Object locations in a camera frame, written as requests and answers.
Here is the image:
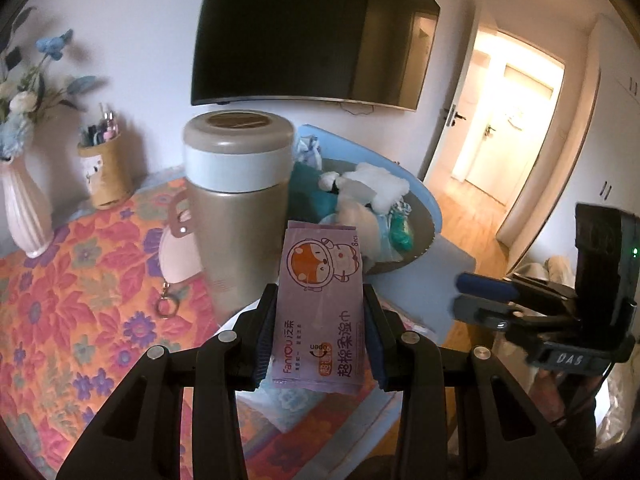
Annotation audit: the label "green cloth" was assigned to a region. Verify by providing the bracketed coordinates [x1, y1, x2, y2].
[389, 200, 415, 253]

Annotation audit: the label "brown paper pen holder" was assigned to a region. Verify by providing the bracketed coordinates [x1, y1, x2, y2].
[77, 132, 135, 211]

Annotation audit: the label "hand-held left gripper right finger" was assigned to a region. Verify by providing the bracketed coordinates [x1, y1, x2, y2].
[362, 284, 583, 480]

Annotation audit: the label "white room door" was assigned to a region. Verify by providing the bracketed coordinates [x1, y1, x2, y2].
[421, 30, 483, 183]

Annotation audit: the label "purple wet wipe packet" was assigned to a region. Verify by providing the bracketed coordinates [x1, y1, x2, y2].
[267, 220, 363, 396]

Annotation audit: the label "person's right hand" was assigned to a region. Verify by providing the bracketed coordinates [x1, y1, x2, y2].
[530, 369, 601, 459]

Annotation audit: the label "floral woven blanket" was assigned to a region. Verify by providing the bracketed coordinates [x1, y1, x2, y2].
[0, 165, 451, 480]

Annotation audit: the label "gold thermos bottle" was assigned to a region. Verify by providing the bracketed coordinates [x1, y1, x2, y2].
[181, 110, 296, 331]

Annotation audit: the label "pink mini backpack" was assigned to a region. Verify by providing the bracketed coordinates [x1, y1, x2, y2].
[157, 192, 203, 286]

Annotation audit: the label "bunch of pens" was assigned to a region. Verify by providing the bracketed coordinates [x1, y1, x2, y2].
[80, 102, 122, 147]

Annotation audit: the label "black wall television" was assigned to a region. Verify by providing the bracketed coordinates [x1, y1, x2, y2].
[190, 0, 442, 112]

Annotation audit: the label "light blue storage basket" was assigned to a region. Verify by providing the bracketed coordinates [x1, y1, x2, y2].
[292, 124, 476, 348]

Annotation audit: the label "white plush toy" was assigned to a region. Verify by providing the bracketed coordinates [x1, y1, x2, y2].
[340, 162, 411, 213]

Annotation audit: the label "teal velvet drawstring pouch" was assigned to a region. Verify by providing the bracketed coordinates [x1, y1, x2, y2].
[290, 160, 336, 216]

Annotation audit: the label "white hallway door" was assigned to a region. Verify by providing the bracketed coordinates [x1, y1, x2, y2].
[462, 105, 501, 186]

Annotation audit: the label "metal keyring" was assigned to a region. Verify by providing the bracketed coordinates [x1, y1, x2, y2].
[154, 280, 181, 318]

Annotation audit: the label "blue artificial flowers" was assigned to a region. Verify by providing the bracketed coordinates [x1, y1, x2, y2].
[0, 7, 108, 161]

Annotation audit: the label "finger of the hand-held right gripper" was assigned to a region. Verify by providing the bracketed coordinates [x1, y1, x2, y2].
[456, 270, 576, 304]
[451, 294, 576, 334]

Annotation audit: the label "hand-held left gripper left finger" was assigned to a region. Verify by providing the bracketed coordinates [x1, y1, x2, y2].
[55, 282, 278, 480]

